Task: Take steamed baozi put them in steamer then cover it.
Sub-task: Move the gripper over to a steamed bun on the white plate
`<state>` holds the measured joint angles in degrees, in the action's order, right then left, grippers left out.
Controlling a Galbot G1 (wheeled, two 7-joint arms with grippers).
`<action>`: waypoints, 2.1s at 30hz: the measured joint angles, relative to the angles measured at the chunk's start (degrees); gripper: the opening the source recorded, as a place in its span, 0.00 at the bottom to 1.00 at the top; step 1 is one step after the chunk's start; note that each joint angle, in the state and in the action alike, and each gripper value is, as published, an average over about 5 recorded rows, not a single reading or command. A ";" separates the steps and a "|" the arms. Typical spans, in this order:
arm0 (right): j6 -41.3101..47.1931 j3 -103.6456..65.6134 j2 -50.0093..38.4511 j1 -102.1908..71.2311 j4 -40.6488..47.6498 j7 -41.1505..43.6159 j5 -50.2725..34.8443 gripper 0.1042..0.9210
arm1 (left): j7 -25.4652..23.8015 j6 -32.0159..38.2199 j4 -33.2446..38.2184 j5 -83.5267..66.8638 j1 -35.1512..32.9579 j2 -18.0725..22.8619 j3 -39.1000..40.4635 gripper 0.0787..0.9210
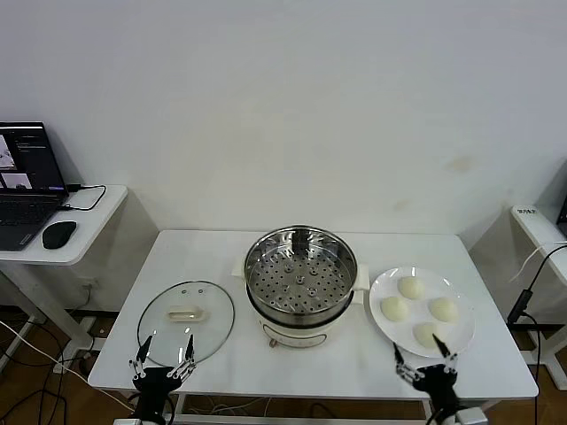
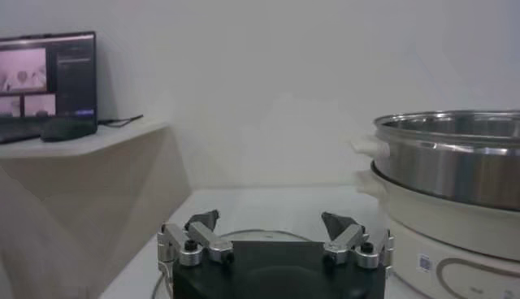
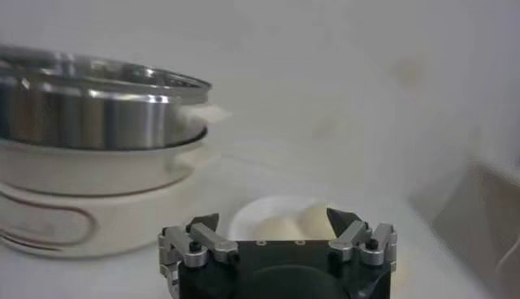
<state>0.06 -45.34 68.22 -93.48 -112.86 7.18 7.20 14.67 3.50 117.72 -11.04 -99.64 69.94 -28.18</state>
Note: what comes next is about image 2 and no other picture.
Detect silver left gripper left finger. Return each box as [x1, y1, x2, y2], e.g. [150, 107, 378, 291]
[157, 209, 235, 267]

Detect cream electric pot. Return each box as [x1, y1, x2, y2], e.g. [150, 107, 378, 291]
[353, 161, 520, 299]

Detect black laptop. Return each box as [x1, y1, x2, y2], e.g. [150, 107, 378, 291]
[0, 31, 98, 144]

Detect white side desk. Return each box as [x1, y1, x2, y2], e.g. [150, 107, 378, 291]
[0, 116, 193, 299]

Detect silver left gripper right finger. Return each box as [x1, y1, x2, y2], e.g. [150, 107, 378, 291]
[320, 210, 395, 270]

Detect black laptop cable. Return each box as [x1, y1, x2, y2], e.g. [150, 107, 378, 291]
[96, 114, 145, 128]

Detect steel steamer basket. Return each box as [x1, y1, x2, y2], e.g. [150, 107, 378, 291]
[349, 108, 520, 213]

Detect black computer mouse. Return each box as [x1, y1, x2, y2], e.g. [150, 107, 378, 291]
[39, 116, 98, 143]

